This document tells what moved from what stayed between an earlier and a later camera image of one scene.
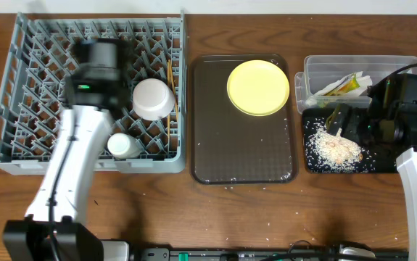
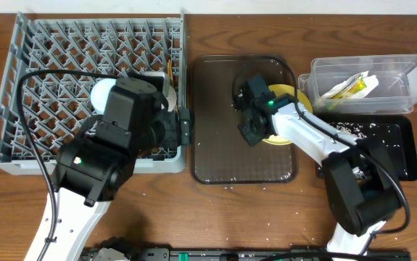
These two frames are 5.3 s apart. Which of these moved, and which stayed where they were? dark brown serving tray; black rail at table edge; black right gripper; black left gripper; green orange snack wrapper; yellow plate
Moved: yellow plate; green orange snack wrapper; black left gripper; black right gripper
Stayed: dark brown serving tray; black rail at table edge
